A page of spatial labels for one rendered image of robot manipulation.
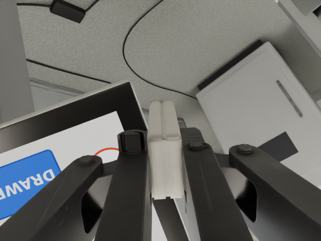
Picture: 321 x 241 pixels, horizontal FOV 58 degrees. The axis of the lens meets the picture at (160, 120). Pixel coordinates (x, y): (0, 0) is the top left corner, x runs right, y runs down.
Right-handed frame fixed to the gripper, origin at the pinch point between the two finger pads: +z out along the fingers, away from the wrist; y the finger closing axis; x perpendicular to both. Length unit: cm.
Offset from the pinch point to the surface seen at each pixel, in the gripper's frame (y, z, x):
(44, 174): -11.0, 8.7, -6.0
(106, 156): -5.4, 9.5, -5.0
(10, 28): -28, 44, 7
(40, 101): -63, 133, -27
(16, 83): -24.0, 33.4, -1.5
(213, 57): 37, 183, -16
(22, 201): -13.3, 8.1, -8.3
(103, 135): -5.5, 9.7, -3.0
